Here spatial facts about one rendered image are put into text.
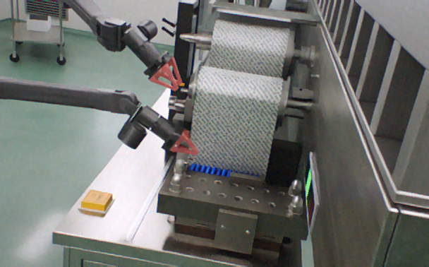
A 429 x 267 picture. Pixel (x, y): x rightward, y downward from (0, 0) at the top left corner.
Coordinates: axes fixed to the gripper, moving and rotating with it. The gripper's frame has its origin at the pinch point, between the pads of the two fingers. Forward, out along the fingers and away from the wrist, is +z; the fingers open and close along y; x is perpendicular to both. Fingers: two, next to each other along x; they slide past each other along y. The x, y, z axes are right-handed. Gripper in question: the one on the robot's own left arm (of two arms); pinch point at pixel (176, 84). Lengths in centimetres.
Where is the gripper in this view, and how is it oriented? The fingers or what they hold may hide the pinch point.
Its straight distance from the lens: 144.7
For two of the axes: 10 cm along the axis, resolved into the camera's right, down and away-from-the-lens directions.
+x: 7.3, -5.9, -3.5
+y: -1.3, 3.7, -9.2
